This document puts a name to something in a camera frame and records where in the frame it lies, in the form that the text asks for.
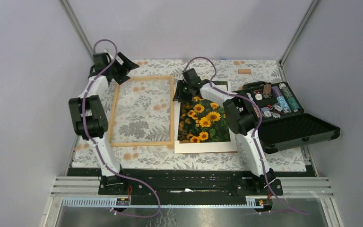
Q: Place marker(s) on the green chip stack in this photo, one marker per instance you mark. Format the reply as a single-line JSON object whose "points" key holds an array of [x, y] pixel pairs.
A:
{"points": [[291, 101]]}

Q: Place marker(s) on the floral tablecloth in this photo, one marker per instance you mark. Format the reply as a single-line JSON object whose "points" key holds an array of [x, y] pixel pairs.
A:
{"points": [[143, 113]]}

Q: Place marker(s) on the dark green photo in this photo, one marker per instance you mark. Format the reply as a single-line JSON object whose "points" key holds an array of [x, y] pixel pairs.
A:
{"points": [[221, 84]]}

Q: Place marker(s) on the blue chip stack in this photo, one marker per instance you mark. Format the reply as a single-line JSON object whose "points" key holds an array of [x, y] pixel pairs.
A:
{"points": [[283, 104]]}

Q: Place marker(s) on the brown chip stack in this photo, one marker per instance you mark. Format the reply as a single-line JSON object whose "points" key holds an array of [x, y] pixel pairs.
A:
{"points": [[266, 92]]}

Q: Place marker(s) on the grey slotted cable duct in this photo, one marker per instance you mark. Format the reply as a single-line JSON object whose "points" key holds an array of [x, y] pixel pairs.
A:
{"points": [[107, 202]]}

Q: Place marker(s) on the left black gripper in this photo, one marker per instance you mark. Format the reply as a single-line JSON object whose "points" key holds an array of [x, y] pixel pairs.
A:
{"points": [[125, 66]]}

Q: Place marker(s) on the sunflower photo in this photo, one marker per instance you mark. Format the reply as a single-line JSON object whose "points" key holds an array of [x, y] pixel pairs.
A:
{"points": [[201, 120]]}

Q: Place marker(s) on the black poker chip case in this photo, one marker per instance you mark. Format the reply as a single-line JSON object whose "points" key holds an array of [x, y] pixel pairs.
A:
{"points": [[279, 131]]}

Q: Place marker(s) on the white mat board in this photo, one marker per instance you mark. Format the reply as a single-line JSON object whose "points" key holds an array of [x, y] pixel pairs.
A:
{"points": [[205, 147]]}

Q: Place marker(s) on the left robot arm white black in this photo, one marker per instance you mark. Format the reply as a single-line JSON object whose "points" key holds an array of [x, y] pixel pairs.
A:
{"points": [[89, 119]]}

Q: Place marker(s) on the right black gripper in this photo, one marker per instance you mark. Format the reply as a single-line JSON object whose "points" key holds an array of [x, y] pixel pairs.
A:
{"points": [[179, 95]]}

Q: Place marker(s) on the purple chip stack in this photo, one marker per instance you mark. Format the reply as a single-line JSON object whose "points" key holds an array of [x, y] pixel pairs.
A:
{"points": [[276, 91]]}

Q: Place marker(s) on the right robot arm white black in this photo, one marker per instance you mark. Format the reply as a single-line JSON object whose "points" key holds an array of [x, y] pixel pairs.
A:
{"points": [[243, 119]]}

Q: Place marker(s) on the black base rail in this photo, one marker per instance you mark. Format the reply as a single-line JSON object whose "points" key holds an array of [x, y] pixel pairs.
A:
{"points": [[191, 187]]}

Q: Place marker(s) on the small wooden block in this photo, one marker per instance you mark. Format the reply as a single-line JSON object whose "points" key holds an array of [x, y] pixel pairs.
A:
{"points": [[244, 71]]}

